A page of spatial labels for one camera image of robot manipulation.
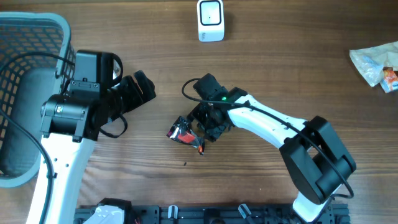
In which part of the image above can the red dark small package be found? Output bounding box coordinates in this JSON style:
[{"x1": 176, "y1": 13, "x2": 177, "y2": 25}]
[{"x1": 167, "y1": 116, "x2": 205, "y2": 155}]

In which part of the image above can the white plastic pouch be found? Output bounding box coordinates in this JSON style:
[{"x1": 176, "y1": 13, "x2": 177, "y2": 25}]
[{"x1": 349, "y1": 42, "x2": 397, "y2": 87}]

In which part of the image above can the orange snack packet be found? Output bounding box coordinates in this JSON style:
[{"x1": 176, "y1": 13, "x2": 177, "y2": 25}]
[{"x1": 380, "y1": 67, "x2": 398, "y2": 93}]

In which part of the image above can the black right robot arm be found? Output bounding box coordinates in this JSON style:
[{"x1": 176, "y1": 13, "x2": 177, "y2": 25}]
[{"x1": 188, "y1": 73, "x2": 356, "y2": 222}]

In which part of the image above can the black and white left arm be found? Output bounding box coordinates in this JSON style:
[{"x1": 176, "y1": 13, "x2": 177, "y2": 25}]
[{"x1": 27, "y1": 50, "x2": 156, "y2": 223}]

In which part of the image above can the white barcode scanner box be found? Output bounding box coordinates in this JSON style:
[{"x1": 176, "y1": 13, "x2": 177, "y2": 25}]
[{"x1": 197, "y1": 0, "x2": 225, "y2": 42}]

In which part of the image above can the grey plastic mesh basket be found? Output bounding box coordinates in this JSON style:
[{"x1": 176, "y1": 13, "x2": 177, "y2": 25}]
[{"x1": 1, "y1": 12, "x2": 75, "y2": 188}]

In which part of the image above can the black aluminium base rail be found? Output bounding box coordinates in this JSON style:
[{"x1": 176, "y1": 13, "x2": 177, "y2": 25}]
[{"x1": 73, "y1": 197, "x2": 351, "y2": 224}]

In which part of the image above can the black left camera cable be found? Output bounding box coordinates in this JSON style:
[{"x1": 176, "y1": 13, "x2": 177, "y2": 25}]
[{"x1": 0, "y1": 51, "x2": 76, "y2": 224}]

